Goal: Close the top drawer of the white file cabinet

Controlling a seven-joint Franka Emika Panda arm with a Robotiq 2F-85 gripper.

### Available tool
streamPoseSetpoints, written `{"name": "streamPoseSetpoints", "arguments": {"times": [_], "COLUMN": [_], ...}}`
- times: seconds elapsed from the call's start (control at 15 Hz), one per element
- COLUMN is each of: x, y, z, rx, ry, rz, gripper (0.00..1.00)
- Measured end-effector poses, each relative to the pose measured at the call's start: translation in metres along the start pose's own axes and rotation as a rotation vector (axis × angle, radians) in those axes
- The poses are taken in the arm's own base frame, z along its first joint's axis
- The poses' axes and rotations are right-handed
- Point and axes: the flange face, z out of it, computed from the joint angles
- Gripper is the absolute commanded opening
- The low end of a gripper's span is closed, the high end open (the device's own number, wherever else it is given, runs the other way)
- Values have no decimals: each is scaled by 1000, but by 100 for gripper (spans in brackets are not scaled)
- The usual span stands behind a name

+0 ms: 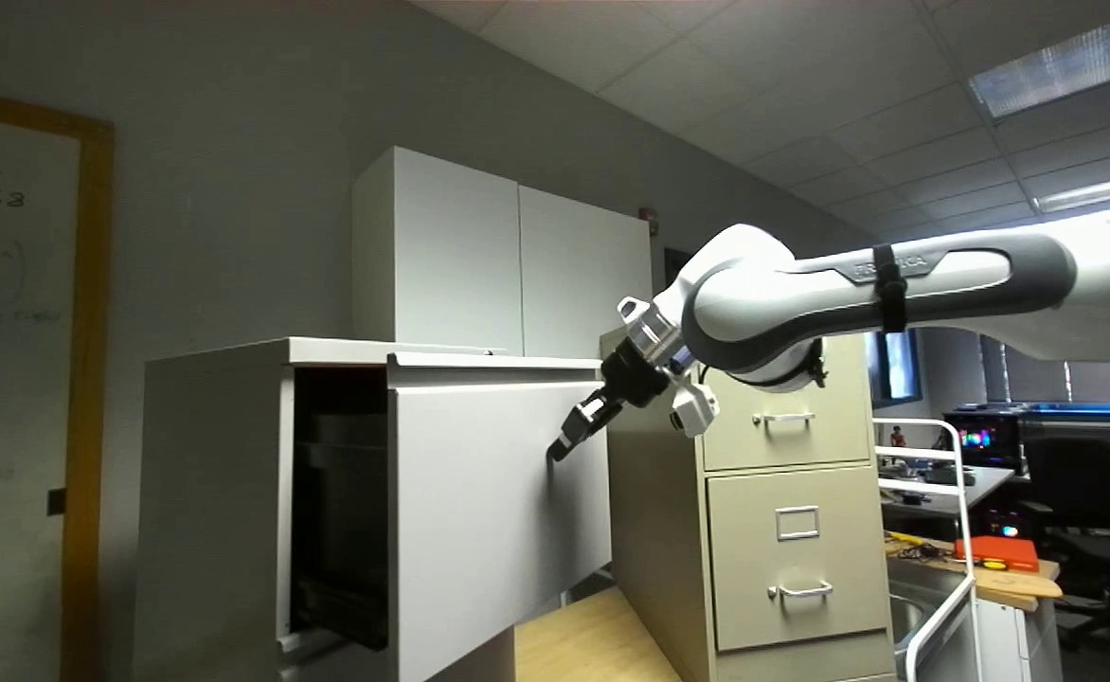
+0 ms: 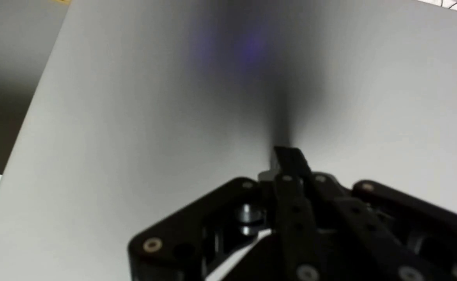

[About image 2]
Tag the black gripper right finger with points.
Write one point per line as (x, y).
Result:
(374, 228)

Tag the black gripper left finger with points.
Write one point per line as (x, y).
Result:
(285, 219)

